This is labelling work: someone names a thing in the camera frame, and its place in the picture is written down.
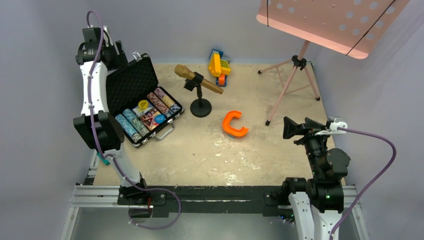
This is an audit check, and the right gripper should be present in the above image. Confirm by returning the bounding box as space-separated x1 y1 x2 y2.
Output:
283 115 332 176

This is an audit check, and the yellow big blind button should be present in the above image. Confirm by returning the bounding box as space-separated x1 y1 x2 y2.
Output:
137 99 149 110

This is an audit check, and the black poker chip case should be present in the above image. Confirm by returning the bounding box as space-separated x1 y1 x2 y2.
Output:
106 53 185 148

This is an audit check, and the blue small blind button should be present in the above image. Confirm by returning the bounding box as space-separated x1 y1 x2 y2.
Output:
154 114 166 125

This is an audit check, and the triangular dealer button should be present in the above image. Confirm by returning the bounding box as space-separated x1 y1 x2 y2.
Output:
141 114 159 131

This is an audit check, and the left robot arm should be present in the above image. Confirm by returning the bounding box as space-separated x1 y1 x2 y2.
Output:
73 25 149 205

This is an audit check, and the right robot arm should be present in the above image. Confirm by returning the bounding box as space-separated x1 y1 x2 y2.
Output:
280 116 351 240

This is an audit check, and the red texas card deck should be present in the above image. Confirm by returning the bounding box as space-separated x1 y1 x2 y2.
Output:
141 111 166 131

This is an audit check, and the blue card deck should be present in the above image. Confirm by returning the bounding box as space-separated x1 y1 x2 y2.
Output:
132 99 154 118

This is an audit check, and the red poker chip row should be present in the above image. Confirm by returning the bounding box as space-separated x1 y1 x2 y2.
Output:
147 92 173 118

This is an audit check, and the purple yellow chip row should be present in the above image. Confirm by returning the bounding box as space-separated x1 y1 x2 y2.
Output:
153 87 181 113

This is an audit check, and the orange C-shaped track piece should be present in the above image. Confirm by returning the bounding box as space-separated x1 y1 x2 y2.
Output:
221 110 250 139

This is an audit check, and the gold microphone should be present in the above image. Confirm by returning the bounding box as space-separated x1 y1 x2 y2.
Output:
174 64 224 95

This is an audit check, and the black microphone stand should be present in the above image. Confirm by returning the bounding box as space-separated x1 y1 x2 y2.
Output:
190 86 212 118

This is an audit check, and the toy brick truck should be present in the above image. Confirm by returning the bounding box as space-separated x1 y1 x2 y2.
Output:
208 48 231 87

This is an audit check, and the teal plastic clip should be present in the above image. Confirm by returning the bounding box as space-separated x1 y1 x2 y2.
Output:
96 153 110 166

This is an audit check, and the pink music stand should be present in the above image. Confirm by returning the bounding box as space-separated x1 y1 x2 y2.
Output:
256 0 409 126

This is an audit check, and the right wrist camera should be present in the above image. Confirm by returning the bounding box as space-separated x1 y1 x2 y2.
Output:
315 116 348 136

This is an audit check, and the black aluminium base frame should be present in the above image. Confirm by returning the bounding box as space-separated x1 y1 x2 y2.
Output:
61 178 370 240

